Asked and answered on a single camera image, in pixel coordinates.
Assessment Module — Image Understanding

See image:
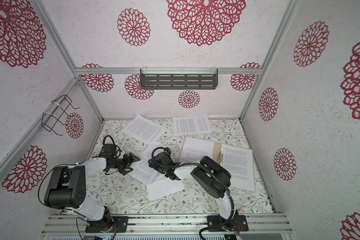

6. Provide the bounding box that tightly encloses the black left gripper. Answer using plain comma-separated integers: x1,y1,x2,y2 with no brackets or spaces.
110,152,140,176

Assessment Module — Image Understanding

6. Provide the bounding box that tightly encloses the white printed paper sheet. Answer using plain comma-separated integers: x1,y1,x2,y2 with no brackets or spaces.
179,137,214,163
220,144,255,192

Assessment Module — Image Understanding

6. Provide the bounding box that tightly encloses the beige paper folder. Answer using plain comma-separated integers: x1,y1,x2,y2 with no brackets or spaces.
178,136,255,193

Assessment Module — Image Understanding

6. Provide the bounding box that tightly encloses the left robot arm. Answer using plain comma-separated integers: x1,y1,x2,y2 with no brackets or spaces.
42,153,141,227

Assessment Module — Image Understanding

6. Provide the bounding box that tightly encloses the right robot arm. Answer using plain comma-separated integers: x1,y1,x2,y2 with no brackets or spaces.
149,155,235,221

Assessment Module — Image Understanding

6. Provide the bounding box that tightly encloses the metal folder clip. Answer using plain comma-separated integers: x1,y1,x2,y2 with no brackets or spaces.
217,149,223,165

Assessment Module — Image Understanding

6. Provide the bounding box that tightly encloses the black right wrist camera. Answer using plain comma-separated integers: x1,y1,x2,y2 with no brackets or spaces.
152,147,173,165

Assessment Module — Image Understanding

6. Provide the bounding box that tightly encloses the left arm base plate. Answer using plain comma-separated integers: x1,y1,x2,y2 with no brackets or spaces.
85,208,129,233

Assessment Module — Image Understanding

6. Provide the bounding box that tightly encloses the black corrugated right cable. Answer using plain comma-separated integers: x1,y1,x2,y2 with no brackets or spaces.
149,146,236,240

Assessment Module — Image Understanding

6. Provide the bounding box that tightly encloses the black wire wall rack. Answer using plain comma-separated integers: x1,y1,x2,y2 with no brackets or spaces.
41,95,80,136

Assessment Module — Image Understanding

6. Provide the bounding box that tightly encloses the grey slotted wall shelf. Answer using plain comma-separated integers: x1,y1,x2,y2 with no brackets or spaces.
140,69,218,90

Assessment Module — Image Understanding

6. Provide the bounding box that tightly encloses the aluminium front rail frame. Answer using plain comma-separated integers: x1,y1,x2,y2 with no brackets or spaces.
40,214,293,237

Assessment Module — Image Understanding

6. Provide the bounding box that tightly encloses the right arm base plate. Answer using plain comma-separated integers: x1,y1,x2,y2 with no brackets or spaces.
207,215,249,232

